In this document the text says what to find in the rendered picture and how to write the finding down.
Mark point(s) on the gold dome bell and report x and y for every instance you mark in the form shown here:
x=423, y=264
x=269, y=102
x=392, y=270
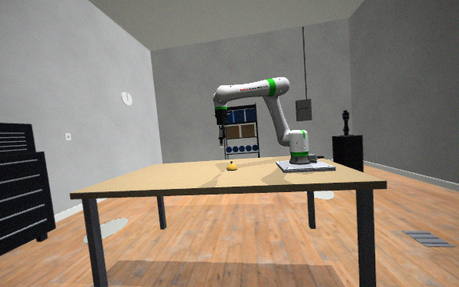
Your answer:
x=232, y=167

